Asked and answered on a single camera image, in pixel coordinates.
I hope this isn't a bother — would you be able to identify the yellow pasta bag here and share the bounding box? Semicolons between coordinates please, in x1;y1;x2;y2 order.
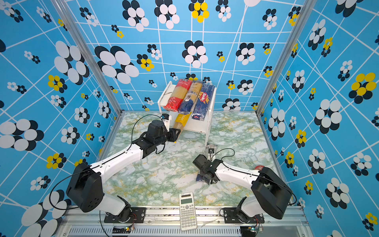
173;114;191;131

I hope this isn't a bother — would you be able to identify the red spaghetti bag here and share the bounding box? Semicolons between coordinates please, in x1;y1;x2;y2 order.
164;79;192;112

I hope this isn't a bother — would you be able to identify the blue clear spaghetti bag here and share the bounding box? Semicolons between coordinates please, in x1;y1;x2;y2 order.
178;82;203;115

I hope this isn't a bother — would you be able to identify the blue Barilla pasta box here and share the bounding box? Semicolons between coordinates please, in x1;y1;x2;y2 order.
192;84;215;121

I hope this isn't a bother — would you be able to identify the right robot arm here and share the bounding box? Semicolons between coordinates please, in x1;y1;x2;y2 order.
192;155;293;223

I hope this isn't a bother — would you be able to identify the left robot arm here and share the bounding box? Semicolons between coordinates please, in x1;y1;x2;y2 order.
66;120;181;223

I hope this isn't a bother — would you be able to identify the white two-tier shelf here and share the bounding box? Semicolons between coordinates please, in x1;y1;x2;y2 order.
157;82;217;146

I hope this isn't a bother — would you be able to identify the clear grey spaghetti bag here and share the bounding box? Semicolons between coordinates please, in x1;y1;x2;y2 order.
196;143;217;185

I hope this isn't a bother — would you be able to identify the white calculator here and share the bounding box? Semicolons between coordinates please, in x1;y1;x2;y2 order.
179;192;197;231

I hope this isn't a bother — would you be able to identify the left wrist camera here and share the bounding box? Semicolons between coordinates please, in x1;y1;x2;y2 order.
161;113;172;130

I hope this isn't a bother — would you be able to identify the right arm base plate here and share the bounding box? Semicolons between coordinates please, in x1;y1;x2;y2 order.
219;207;265;225

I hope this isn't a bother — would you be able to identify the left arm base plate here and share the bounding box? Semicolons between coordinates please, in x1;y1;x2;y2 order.
104;207;147;224

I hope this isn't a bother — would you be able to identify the aluminium front rail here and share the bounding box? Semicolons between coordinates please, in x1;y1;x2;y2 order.
56;205;314;237

